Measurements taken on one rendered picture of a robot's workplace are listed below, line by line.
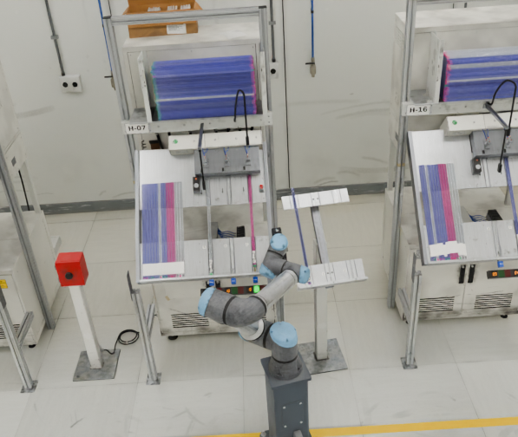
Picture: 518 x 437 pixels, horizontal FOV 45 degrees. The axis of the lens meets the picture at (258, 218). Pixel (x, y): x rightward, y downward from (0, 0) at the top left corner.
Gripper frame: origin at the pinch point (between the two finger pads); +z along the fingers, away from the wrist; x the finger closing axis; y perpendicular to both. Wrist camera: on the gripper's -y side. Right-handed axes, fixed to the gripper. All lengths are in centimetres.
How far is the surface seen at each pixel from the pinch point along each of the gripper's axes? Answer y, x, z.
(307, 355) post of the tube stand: 45, 14, 73
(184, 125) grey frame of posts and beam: -70, -44, -2
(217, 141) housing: -62, -27, 3
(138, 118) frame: -75, -67, -4
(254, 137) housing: -63, -8, 3
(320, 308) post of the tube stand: 23, 22, 41
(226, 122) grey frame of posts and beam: -70, -22, -2
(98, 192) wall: -100, -139, 184
